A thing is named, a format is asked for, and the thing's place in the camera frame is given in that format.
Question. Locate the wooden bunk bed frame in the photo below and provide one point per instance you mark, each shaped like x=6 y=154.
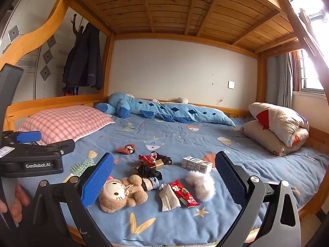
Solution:
x=180 y=5

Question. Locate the small white plush toy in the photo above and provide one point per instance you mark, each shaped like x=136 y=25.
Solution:
x=183 y=99

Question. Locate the wooden coat rack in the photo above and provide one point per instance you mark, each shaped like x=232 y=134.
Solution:
x=74 y=20

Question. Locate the white fluffy pompom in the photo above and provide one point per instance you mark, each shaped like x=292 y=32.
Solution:
x=200 y=187

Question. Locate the dark hanging jackets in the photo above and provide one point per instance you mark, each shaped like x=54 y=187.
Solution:
x=84 y=56

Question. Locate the brown Hello Kitty plush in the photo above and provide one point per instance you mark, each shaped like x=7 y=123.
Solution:
x=115 y=193

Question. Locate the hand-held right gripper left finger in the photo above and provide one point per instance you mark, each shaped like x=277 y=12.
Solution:
x=97 y=180

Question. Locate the blue crocodile plush toy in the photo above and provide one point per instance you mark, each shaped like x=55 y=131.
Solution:
x=154 y=108

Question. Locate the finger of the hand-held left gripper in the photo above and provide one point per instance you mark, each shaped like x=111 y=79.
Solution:
x=28 y=136
x=59 y=146

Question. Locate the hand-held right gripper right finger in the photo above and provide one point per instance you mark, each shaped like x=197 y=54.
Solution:
x=231 y=180

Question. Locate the red snack wrapper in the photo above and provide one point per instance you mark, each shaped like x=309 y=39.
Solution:
x=144 y=158

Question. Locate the maroon yarn bundle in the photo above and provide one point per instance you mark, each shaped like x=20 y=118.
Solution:
x=165 y=158

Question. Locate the blue fish print bedsheet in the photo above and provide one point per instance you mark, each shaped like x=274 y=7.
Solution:
x=180 y=133

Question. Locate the grey curtain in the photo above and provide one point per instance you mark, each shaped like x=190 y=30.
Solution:
x=284 y=82

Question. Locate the beige fabric pouch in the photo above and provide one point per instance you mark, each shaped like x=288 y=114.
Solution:
x=168 y=199

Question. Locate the pink plaid pillow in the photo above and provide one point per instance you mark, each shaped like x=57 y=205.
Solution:
x=64 y=123

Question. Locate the orange knitted sock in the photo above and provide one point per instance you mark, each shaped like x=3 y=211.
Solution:
x=120 y=149

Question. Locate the window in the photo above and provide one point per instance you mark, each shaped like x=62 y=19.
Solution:
x=312 y=77

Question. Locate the white milk carton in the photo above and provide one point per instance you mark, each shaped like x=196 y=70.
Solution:
x=196 y=164

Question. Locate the white wall switch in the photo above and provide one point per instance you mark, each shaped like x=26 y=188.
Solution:
x=231 y=85

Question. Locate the red candy packet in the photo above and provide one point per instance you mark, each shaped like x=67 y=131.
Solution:
x=185 y=195

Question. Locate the grey sock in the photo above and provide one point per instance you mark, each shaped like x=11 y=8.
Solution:
x=151 y=184

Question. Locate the gold brown box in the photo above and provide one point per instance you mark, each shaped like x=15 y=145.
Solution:
x=159 y=165

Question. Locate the person's left hand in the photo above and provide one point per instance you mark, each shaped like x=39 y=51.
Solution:
x=21 y=203

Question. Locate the folded beige quilt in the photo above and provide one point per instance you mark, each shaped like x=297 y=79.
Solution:
x=277 y=126

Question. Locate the black sock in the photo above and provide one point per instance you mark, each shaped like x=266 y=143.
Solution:
x=149 y=171

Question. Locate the wooden bunk ladder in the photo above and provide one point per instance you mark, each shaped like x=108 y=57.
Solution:
x=303 y=30

